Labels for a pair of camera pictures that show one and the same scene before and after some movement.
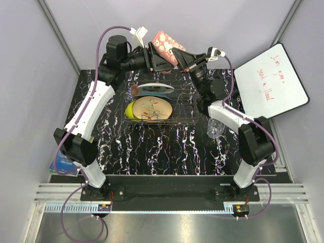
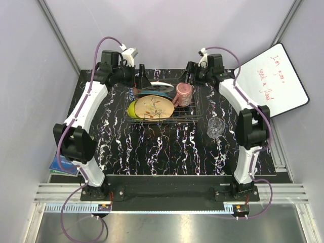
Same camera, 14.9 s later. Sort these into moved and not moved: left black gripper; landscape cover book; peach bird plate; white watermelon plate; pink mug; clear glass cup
Moved: pink mug; left black gripper
Not moved: peach bird plate; landscape cover book; white watermelon plate; clear glass cup
